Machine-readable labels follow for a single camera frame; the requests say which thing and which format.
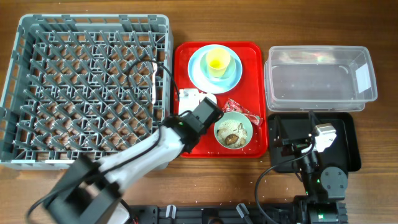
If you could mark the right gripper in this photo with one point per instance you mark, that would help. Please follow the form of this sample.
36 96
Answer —
294 146

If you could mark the green food bowl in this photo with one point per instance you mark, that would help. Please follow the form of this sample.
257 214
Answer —
238 117

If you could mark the red snack wrapper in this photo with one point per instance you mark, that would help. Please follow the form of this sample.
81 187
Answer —
232 105

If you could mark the light blue plate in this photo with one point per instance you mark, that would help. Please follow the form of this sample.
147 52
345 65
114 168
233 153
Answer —
201 82

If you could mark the white plastic fork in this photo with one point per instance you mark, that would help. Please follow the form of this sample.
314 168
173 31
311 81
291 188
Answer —
153 87

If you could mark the white napkin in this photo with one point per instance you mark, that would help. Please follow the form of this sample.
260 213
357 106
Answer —
211 97

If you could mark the rice and mushroom leftovers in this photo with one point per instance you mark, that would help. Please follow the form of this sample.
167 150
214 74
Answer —
231 134

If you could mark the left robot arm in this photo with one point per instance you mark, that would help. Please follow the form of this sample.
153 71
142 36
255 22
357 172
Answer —
90 192

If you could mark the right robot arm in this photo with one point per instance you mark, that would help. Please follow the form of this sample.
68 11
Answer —
325 186

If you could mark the grey plastic dishwasher rack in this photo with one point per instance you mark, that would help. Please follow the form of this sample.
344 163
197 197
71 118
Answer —
80 84

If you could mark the clear plastic storage bin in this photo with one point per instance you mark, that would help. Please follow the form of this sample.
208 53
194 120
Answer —
319 77

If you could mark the black plastic tray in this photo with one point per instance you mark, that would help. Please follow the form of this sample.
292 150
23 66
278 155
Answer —
343 153

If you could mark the small green saucer bowl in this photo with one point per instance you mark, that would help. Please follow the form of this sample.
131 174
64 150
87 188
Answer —
227 75

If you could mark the red plastic serving tray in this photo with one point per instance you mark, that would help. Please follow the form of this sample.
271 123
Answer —
249 93

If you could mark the yellow plastic cup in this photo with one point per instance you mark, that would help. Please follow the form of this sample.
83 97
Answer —
217 61

